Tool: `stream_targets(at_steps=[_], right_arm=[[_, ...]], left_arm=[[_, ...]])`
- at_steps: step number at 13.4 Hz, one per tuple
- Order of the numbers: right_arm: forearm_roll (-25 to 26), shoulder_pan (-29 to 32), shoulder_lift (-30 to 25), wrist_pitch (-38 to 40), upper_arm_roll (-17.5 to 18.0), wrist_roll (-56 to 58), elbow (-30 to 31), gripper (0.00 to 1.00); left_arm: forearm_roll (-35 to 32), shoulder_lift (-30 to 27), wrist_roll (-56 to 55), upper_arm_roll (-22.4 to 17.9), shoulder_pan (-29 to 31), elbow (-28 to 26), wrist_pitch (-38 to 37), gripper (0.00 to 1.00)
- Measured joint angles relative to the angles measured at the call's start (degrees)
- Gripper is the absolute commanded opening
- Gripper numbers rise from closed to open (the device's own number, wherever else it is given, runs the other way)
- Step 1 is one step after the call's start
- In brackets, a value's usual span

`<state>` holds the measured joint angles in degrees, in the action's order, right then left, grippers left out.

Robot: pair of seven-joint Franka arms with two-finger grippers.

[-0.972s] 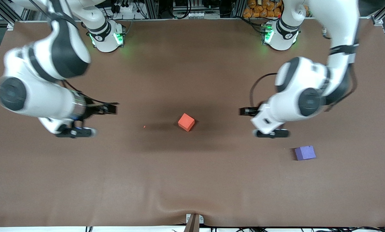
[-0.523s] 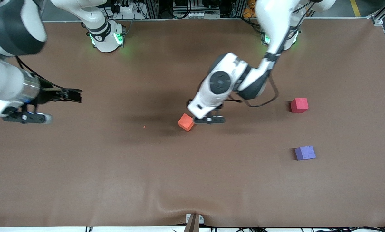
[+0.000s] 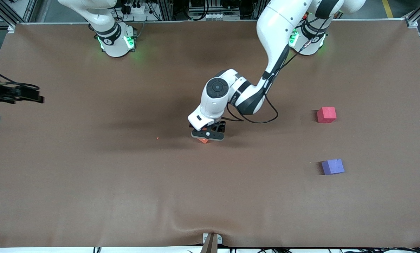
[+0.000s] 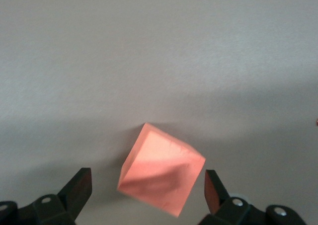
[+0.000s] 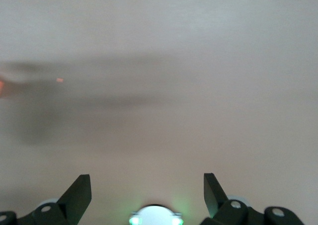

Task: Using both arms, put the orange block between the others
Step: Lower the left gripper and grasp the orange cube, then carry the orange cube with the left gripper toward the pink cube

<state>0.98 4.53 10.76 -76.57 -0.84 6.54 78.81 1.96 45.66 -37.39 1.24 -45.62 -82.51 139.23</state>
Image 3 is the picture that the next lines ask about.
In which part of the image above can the white power strip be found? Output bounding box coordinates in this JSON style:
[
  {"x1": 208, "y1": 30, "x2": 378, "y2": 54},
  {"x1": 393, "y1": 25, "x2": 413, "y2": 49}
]
[{"x1": 124, "y1": 3, "x2": 150, "y2": 17}]

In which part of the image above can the red foam block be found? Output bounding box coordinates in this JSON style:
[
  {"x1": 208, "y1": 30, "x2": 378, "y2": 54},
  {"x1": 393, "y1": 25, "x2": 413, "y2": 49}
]
[{"x1": 317, "y1": 107, "x2": 337, "y2": 124}]

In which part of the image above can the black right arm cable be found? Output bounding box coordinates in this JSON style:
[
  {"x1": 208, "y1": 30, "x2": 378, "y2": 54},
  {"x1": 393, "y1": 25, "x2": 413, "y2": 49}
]
[{"x1": 0, "y1": 67, "x2": 40, "y2": 88}]

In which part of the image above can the aluminium frame profile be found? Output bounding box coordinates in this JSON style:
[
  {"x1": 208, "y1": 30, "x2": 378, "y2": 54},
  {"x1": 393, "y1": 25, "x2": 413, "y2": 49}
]
[
  {"x1": 0, "y1": 0, "x2": 19, "y2": 29},
  {"x1": 405, "y1": 0, "x2": 420, "y2": 29}
]

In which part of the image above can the brown camera mount pole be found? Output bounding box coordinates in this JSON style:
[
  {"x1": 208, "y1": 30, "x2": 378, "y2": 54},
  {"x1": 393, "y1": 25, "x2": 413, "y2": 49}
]
[{"x1": 200, "y1": 234, "x2": 219, "y2": 253}]

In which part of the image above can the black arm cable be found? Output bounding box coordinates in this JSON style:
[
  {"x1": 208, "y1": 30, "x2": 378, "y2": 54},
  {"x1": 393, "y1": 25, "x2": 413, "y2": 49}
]
[
  {"x1": 0, "y1": 67, "x2": 40, "y2": 88},
  {"x1": 226, "y1": 19, "x2": 328, "y2": 124}
]

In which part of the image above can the purple foam block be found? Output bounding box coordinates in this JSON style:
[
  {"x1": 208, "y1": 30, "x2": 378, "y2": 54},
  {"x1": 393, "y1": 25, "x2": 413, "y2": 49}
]
[{"x1": 321, "y1": 158, "x2": 345, "y2": 175}]

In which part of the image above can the grey metal clamp bracket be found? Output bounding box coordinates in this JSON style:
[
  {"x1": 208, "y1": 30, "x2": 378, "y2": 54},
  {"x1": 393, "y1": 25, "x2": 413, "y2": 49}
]
[{"x1": 202, "y1": 233, "x2": 223, "y2": 245}]

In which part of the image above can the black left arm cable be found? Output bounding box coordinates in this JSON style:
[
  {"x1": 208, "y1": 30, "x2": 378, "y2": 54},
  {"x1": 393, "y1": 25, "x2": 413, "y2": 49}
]
[{"x1": 226, "y1": 19, "x2": 328, "y2": 124}]

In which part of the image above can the white connector row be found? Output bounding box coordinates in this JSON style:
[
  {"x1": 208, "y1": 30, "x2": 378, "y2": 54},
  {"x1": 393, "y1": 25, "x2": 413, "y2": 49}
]
[{"x1": 190, "y1": 12, "x2": 240, "y2": 21}]

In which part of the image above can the brown table cover sheet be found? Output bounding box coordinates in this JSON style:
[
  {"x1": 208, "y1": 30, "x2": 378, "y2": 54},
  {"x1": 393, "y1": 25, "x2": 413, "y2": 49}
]
[{"x1": 0, "y1": 20, "x2": 420, "y2": 248}]

